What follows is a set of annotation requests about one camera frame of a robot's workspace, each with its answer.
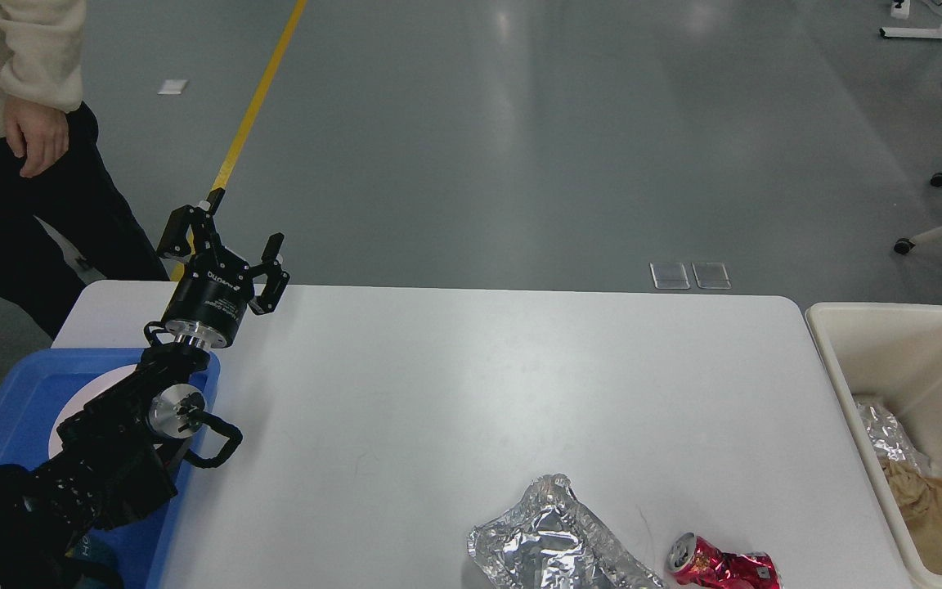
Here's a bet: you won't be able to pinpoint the aluminium foil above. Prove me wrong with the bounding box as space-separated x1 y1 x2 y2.
467 474 668 588
853 394 931 476

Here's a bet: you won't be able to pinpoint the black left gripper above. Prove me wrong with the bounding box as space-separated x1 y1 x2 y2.
155 187 290 349

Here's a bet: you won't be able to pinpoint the pink plate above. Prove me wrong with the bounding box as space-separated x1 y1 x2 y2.
47 364 136 458

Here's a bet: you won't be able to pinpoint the grey chair with casters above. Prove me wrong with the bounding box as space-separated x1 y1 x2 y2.
36 217 104 284

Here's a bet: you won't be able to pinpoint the blue plastic tray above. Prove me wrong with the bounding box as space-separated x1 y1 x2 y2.
0 349 193 588

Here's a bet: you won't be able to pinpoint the person left hand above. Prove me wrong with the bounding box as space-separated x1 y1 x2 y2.
3 96 69 179

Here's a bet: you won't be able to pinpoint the clear floor plates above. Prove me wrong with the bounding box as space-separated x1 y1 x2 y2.
649 262 732 290

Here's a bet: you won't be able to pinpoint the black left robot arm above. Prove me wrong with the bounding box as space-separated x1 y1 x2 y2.
0 187 290 588

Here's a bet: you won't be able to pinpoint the beige plastic bin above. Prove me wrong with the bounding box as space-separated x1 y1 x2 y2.
806 303 942 588

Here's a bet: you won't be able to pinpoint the crushed red can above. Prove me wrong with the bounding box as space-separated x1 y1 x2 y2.
664 533 783 588

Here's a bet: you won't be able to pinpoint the brown paper ball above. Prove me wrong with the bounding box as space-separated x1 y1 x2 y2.
880 460 932 518

